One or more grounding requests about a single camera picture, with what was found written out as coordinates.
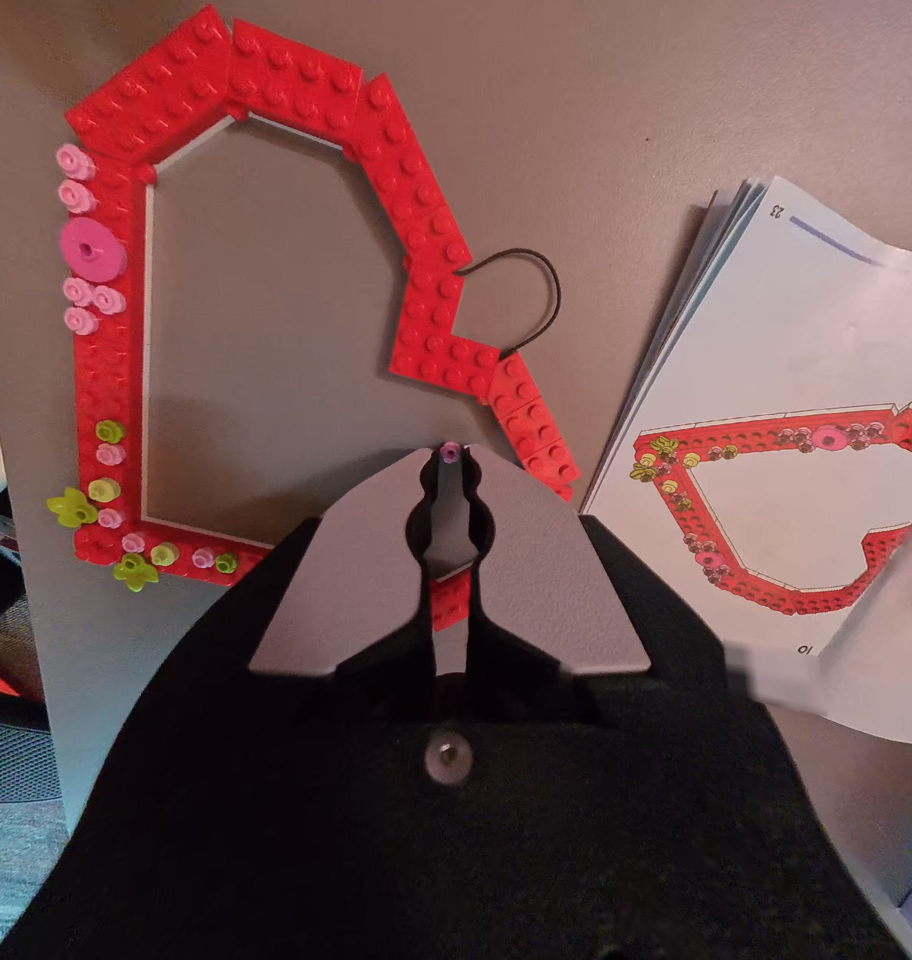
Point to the grey fabric chair seat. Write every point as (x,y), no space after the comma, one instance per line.
(13,761)

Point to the grey desk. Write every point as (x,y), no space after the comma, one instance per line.
(276,337)

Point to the large pink round piece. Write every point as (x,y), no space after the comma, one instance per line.
(92,251)

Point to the lime leaf piece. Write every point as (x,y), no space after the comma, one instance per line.
(135,574)
(73,508)

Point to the small lime flower stud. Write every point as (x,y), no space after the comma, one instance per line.
(103,489)
(227,562)
(163,553)
(109,430)

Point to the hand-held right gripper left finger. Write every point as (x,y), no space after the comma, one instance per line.
(351,585)

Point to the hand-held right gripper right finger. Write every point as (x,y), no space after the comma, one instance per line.
(553,585)

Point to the white instruction booklet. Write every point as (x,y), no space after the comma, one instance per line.
(763,360)

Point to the red brick heart frame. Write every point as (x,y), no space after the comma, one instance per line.
(163,97)

